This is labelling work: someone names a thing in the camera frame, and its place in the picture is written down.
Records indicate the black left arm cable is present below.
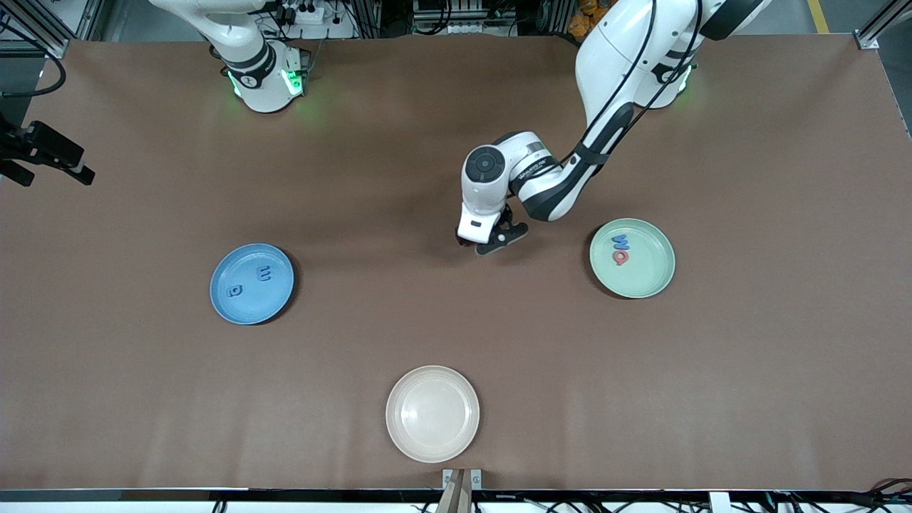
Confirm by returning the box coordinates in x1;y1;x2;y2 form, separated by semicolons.
566;0;706;165

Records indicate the black cable bundle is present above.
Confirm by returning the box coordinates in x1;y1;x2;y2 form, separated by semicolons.
769;476;912;513

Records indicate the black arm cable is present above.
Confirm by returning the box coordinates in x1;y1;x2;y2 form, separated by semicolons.
0;25;67;98
566;0;706;165

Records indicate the small metal bracket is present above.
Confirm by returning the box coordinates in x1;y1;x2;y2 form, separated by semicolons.
442;468;483;491

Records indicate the beige plate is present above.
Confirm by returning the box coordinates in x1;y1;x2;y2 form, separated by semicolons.
385;365;481;464

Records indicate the brown table cover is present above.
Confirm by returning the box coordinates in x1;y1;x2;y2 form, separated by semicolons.
0;36;912;492

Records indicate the green plate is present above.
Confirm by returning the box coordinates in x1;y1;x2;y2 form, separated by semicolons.
589;217;676;299

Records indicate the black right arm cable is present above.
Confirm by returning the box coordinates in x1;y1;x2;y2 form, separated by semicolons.
0;25;67;98

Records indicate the aluminium frame post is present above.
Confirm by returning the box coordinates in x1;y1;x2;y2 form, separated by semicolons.
854;0;912;51
0;0;108;59

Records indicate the blue plate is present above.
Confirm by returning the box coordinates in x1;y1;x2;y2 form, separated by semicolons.
209;243;295;326

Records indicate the white power strip with plugs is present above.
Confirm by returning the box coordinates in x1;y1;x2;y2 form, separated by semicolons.
273;0;327;26

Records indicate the long white socket bar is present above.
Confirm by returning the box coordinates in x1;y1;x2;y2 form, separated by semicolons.
426;20;515;36

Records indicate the pile of orange packets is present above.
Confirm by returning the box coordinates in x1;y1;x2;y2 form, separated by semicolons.
568;0;606;38

